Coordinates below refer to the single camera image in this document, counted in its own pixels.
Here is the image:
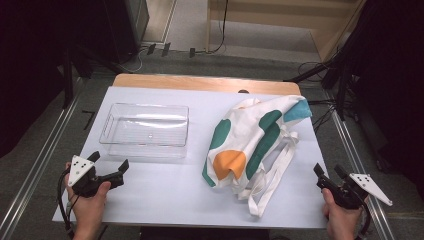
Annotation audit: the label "black curtain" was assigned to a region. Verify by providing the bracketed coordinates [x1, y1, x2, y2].
[333, 0, 424, 201]
[0, 0, 111, 158]

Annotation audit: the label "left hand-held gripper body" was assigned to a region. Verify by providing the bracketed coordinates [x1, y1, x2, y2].
[67, 153, 125, 198]

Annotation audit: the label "wooden table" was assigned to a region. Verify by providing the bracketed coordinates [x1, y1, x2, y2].
[112, 73, 302, 96]

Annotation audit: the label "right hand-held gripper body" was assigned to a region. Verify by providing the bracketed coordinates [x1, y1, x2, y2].
[318, 172, 394, 211]

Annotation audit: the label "dark cabinet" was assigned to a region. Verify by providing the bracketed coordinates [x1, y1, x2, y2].
[103, 0, 150, 64]

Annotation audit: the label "black hanging cable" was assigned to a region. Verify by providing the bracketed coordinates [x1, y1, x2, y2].
[204, 0, 230, 54]

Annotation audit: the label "metal floor rail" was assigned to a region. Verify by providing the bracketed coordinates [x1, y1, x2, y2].
[0, 96, 81, 240]
[328, 99, 398, 240]

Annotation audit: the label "beige wooden frame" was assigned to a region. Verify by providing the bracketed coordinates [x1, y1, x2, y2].
[205, 0, 368, 63]

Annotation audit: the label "black floor cables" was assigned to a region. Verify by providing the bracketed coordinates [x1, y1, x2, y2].
[298, 61, 338, 134]

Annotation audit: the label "white tote bag coloured patches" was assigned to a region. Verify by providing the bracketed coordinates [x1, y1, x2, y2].
[201, 94, 314, 218]

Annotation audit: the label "clear plastic container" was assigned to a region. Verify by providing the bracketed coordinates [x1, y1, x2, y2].
[98, 102, 190, 159]

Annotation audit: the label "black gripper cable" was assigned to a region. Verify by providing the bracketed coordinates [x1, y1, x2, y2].
[56, 168, 76, 239]
[359, 199, 372, 238]

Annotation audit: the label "black metal stand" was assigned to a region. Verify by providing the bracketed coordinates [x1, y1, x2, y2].
[62, 46, 75, 109]
[283, 59, 354, 121]

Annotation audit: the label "person's left hand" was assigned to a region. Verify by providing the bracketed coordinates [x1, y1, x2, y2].
[64, 162, 112, 234]

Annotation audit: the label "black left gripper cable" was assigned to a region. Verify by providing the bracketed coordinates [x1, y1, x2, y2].
[56, 168, 76, 239]

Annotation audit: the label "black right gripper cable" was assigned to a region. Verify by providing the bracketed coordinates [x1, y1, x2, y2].
[359, 199, 372, 238]

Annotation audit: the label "white floor cable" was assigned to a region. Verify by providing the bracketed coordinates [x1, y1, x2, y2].
[123, 46, 149, 74]

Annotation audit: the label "person's right hand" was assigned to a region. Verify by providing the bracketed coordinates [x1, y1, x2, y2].
[321, 188, 369, 236]

